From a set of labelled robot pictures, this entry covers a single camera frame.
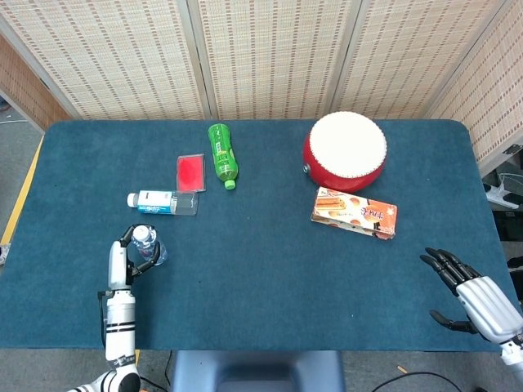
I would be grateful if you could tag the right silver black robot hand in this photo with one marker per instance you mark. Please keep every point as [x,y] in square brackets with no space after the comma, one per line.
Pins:
[488,306]

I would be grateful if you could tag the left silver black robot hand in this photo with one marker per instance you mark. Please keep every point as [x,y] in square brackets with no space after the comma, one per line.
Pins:
[118,265]

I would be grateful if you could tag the small transparent water bottle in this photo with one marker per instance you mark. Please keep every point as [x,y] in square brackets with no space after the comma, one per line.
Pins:
[148,241]

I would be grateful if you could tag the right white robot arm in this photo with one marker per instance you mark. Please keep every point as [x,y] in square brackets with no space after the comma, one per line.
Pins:
[512,353]

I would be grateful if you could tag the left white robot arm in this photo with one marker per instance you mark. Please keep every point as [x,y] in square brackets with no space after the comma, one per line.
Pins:
[120,326]

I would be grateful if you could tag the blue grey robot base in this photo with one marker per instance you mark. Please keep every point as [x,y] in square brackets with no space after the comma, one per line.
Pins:
[257,367]

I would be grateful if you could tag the blue label bottle white cap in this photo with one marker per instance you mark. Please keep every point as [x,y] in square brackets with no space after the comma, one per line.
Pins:
[155,202]

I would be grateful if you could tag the green plastic bottle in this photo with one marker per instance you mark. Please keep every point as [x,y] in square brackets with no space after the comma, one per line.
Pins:
[222,155]

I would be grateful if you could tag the black device stack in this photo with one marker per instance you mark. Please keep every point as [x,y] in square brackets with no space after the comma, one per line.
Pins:
[510,228]

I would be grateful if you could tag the white power strip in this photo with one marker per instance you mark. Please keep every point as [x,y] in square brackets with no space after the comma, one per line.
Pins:
[500,196]

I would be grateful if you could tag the red card in clear case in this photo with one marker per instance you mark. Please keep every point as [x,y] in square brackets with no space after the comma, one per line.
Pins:
[190,171]

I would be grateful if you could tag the blue felt table cover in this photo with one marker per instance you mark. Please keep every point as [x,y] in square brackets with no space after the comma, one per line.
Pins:
[261,286]

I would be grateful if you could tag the orange biscuit box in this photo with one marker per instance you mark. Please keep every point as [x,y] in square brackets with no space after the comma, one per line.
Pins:
[355,212]

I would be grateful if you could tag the brown woven screen panel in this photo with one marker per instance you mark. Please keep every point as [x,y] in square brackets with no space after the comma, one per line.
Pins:
[20,85]

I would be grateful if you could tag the woven bamboo screen panel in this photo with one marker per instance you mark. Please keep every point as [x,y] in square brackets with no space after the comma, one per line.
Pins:
[274,53]
[102,53]
[490,94]
[408,53]

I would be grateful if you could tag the red drum with white skin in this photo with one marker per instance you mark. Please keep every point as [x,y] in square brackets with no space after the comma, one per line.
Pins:
[347,143]

